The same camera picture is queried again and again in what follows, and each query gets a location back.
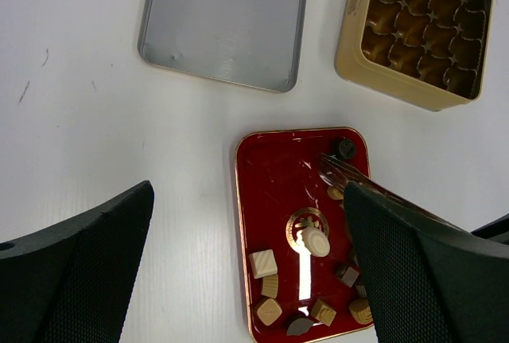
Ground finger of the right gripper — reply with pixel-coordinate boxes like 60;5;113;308
472;214;509;244

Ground caramel cube chocolate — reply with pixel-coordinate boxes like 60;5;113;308
310;299;336;326

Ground red rectangular tray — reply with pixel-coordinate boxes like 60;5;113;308
235;127;370;342

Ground tan square chocolate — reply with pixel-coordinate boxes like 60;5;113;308
255;298;282;326

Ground silver tin lid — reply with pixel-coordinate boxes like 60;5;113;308
137;0;306;93

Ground dark round chocolate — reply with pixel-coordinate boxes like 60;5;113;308
332;138;356;160

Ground silver metal tongs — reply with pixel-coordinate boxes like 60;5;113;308
320;154;472;240

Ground gold chocolate tin box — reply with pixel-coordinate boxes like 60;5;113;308
335;0;493;111

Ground white square chocolate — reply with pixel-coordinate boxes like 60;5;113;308
249;249;278;279

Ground small tan ribbed chocolate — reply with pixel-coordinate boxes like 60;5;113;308
261;274;279;298

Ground dark leaf chocolate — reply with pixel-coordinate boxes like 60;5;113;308
286;317;314;337

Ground brown cube chocolate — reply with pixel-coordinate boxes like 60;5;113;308
335;264;360;287

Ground white swirl round chocolate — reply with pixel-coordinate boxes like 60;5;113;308
301;227;331;258

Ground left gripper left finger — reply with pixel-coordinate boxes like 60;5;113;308
1;181;154;342

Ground tan ridged round chocolate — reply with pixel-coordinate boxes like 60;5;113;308
348;298;373;325

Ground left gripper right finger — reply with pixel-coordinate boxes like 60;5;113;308
343;181;509;343

